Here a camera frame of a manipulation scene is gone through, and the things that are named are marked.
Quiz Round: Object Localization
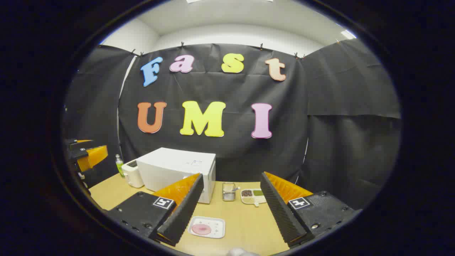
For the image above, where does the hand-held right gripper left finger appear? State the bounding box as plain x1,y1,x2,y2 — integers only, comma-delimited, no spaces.
106,173,205,247

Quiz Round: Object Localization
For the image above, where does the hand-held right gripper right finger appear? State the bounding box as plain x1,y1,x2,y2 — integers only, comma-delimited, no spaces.
260,171,363,248

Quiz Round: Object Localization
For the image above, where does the white cherry print food tray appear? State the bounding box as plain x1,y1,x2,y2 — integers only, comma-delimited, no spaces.
188,216,226,239

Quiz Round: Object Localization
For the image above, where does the white microwave oven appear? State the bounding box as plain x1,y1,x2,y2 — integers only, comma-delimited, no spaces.
136,148,216,204

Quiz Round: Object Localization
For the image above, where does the white divided bean dish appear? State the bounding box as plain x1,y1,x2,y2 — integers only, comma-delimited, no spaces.
241,188,267,207

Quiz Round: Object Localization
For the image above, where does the white toaster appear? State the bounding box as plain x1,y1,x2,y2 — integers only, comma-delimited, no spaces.
122,159,144,188

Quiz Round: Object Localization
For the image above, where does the metal wire rack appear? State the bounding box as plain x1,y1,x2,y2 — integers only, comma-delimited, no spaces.
222,182,240,202

